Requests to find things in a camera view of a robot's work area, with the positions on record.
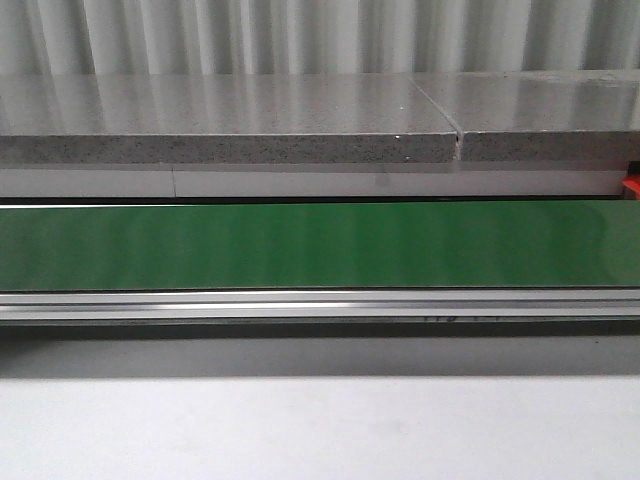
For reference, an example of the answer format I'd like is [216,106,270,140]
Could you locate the grey stone countertop slab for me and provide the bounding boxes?
[1,74,457,165]

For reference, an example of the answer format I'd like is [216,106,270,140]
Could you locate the red plastic object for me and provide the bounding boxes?
[622,174,640,200]

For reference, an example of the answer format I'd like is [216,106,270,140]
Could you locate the aluminium conveyor side rail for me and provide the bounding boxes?
[1,288,639,327]

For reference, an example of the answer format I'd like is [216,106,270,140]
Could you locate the white pleated curtain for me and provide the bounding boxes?
[1,1,639,75]

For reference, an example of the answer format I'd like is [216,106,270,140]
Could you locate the green conveyor belt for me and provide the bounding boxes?
[1,200,639,291]

